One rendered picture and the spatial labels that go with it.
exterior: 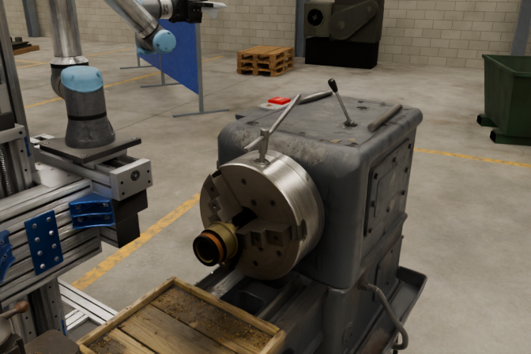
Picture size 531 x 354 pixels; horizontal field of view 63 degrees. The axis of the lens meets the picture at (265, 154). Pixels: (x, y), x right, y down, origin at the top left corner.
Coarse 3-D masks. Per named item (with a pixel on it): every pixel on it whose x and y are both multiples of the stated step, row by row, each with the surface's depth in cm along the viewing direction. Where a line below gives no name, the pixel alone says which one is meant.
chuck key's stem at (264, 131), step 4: (264, 128) 102; (268, 128) 102; (260, 132) 102; (264, 132) 101; (268, 132) 102; (260, 136) 102; (264, 136) 102; (268, 136) 102; (264, 140) 102; (268, 140) 103; (260, 144) 103; (264, 144) 102; (260, 148) 103; (264, 148) 103; (260, 152) 103; (264, 152) 103; (260, 156) 104; (264, 156) 104; (260, 160) 105; (264, 160) 105
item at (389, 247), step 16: (400, 224) 152; (384, 240) 141; (400, 240) 160; (368, 256) 133; (384, 256) 147; (288, 272) 126; (368, 272) 136; (384, 272) 150; (336, 288) 118; (352, 288) 125; (384, 288) 157; (336, 304) 120; (352, 304) 129; (368, 304) 144; (336, 320) 122; (352, 320) 132; (368, 320) 148; (336, 336) 124; (352, 336) 136; (320, 352) 128; (336, 352) 126; (352, 352) 137
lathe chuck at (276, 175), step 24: (240, 168) 104; (264, 168) 102; (288, 168) 106; (240, 192) 106; (264, 192) 102; (288, 192) 100; (240, 216) 114; (264, 216) 104; (288, 216) 100; (312, 216) 104; (312, 240) 106; (240, 264) 114; (264, 264) 109; (288, 264) 104
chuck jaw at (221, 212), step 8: (216, 176) 110; (208, 184) 106; (216, 184) 105; (224, 184) 107; (208, 192) 107; (216, 192) 105; (224, 192) 106; (232, 192) 107; (216, 200) 103; (224, 200) 105; (232, 200) 106; (216, 208) 104; (224, 208) 104; (232, 208) 105; (240, 208) 107; (216, 216) 102; (224, 216) 102; (232, 216) 104
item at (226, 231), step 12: (216, 228) 98; (228, 228) 98; (204, 240) 96; (216, 240) 95; (228, 240) 97; (204, 252) 100; (216, 252) 94; (228, 252) 97; (204, 264) 98; (216, 264) 97
